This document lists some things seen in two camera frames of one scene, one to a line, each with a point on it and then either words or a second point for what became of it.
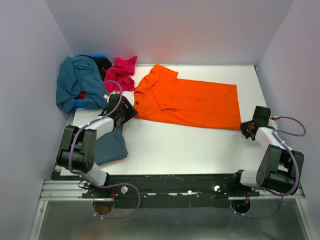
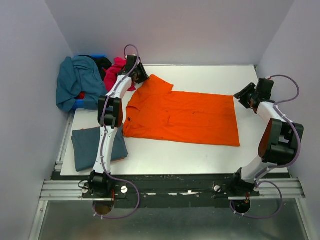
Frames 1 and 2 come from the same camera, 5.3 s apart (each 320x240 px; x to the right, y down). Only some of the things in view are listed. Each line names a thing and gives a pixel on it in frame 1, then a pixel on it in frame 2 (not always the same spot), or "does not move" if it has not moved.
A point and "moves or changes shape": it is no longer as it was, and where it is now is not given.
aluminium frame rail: [64, 190] does not move
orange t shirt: [162, 96] moves or changes shape
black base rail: [165, 191] does not move
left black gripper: [131, 110] -> [144, 76]
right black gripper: [243, 128] -> [242, 94]
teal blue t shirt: [79, 77] does not move
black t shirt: [101, 62] does not move
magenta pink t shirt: [117, 77] does not move
